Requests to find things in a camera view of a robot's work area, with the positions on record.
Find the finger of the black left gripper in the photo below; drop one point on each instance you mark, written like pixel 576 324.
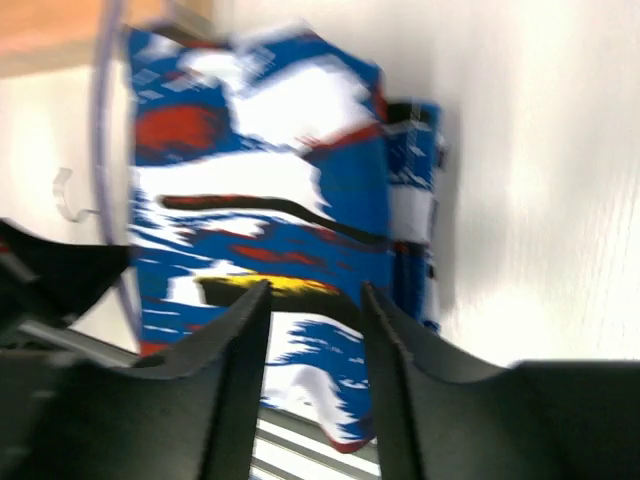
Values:
pixel 60 286

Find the lilac plastic hanger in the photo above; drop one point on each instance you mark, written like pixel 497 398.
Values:
pixel 110 177

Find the blue patterned trousers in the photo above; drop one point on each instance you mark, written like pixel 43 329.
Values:
pixel 276 157

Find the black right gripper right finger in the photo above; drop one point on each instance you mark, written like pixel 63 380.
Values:
pixel 442 413

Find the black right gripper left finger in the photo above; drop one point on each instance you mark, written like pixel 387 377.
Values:
pixel 66 417

